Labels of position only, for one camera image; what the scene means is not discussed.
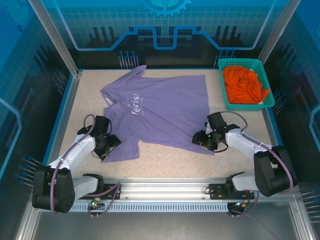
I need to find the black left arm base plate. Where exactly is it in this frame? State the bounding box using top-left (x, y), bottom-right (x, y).
top-left (99, 183), bottom-right (123, 201)

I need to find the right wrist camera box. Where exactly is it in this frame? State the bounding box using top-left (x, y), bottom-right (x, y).
top-left (206, 111), bottom-right (228, 131)

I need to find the teal plastic basket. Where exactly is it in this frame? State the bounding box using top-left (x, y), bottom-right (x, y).
top-left (218, 58), bottom-right (276, 112)

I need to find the slotted grey cable duct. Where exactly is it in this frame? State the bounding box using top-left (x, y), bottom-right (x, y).
top-left (67, 202), bottom-right (230, 213)

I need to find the purple t-shirt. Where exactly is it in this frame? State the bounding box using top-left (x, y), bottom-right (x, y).
top-left (100, 64), bottom-right (216, 164)

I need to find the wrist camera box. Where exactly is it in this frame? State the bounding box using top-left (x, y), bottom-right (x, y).
top-left (94, 115), bottom-right (113, 134)
top-left (206, 111), bottom-right (228, 131)

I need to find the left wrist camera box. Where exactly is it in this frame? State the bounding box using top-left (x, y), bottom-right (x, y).
top-left (94, 115), bottom-right (113, 134)

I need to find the aluminium frame post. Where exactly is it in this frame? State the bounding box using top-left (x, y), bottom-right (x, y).
top-left (27, 0), bottom-right (84, 78)
top-left (250, 0), bottom-right (303, 78)

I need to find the aluminium mounting rail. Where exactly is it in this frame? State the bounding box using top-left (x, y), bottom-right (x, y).
top-left (32, 177), bottom-right (300, 204)

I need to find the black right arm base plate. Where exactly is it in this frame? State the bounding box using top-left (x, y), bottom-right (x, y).
top-left (208, 183), bottom-right (256, 201)

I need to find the orange t-shirt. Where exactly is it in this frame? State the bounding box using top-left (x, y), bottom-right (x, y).
top-left (222, 65), bottom-right (272, 105)

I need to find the cable connector with green light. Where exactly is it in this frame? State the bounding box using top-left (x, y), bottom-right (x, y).
top-left (234, 199), bottom-right (251, 210)
top-left (90, 197), bottom-right (105, 208)

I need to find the white garment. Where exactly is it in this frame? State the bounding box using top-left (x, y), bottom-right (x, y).
top-left (249, 66), bottom-right (265, 105)

